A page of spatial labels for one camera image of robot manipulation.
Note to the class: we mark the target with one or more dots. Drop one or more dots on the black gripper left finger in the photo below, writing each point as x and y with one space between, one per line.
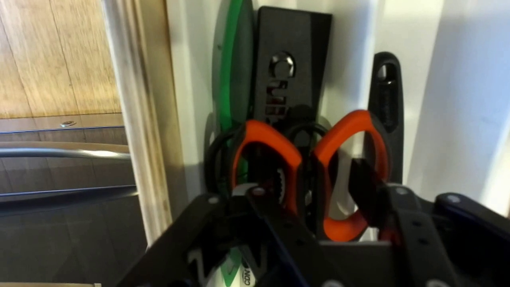
229 232

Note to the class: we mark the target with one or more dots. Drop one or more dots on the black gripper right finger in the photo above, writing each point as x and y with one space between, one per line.
452 239

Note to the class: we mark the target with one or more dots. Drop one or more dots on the wooden drawer with gray front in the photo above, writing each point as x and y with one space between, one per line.
144 105

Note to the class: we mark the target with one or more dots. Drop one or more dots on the black plastic scissors sheath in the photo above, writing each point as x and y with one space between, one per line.
297 41

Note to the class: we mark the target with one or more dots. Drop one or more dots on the stainless steel gas stove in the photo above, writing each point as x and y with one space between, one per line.
58 212

